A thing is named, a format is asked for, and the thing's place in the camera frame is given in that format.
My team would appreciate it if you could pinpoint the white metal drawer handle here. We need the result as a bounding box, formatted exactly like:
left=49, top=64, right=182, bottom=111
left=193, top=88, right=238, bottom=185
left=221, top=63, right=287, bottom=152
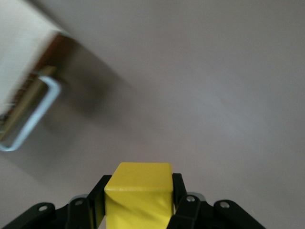
left=0, top=75, right=62, bottom=153

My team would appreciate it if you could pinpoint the yellow block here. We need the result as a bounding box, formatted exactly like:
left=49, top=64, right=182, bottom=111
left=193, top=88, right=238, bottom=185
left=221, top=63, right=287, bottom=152
left=104, top=162, right=174, bottom=229

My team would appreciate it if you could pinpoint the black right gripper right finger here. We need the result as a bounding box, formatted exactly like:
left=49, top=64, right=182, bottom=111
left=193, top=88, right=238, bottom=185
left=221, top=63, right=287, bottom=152
left=168, top=173, right=264, bottom=229

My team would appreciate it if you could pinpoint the light wood drawer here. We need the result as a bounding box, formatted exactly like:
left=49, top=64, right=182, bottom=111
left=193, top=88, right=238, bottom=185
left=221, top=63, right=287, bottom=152
left=0, top=0, right=79, bottom=146

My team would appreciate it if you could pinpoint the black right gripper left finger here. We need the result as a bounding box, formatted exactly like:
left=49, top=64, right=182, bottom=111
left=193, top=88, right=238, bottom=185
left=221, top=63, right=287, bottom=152
left=0, top=175, right=112, bottom=229

